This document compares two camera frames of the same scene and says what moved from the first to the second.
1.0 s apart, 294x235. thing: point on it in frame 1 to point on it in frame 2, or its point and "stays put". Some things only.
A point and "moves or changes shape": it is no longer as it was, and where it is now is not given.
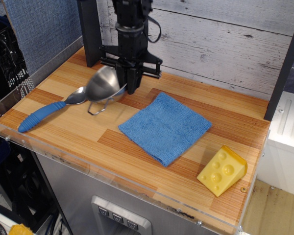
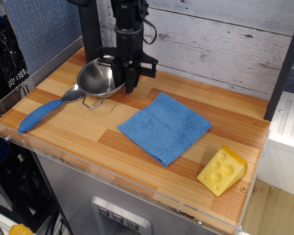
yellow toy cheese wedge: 223,170 stays put
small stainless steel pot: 104,86 moves or changes shape
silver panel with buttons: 110,218 stays put
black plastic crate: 9,72 stays put
